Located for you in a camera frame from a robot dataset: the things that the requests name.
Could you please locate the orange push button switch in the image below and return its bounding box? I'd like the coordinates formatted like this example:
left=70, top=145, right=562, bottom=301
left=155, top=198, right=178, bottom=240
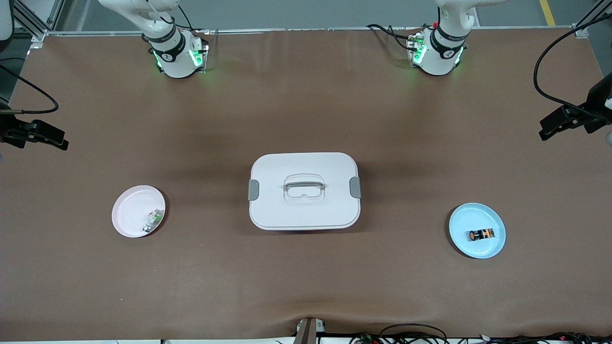
left=468, top=228, right=498, bottom=243

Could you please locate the white lidded storage box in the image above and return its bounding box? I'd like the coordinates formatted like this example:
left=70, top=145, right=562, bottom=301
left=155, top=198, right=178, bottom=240
left=248, top=152, right=362, bottom=231

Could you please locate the pink round plate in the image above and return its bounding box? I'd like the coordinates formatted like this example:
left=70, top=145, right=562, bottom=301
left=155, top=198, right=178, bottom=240
left=111, top=185, right=166, bottom=238

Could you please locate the light blue round plate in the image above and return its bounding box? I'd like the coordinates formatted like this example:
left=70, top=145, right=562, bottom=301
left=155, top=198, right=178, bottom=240
left=448, top=203, right=506, bottom=259

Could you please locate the brown table mat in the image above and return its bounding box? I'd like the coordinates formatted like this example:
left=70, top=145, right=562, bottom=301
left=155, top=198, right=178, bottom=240
left=0, top=28, right=612, bottom=343

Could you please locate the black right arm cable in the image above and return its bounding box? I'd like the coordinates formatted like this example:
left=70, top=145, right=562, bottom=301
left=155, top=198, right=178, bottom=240
left=0, top=64, right=59, bottom=115

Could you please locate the aluminium frame post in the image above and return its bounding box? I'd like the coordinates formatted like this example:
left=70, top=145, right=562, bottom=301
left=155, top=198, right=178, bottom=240
left=12, top=0, right=66, bottom=43
left=571, top=0, right=612, bottom=40

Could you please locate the green push button switch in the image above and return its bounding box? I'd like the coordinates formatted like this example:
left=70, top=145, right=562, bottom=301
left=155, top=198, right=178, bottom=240
left=142, top=209, right=165, bottom=234

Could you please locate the black base cable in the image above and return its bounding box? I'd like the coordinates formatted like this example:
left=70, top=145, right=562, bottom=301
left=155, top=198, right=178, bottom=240
left=176, top=4, right=211, bottom=48
left=366, top=23, right=422, bottom=51

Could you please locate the black cable bundle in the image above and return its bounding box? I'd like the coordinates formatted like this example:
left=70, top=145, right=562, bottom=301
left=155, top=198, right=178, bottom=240
left=349, top=332, right=612, bottom=344

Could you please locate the black looped cable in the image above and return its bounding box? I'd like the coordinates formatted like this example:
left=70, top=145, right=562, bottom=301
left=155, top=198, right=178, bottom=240
left=379, top=323, right=448, bottom=344

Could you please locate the silver table edge rail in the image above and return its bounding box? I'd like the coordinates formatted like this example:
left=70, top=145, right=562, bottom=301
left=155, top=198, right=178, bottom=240
left=45, top=26, right=575, bottom=37

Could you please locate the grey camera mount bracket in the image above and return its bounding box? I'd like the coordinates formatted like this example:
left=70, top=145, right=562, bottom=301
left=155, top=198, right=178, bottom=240
left=293, top=317, right=327, bottom=344

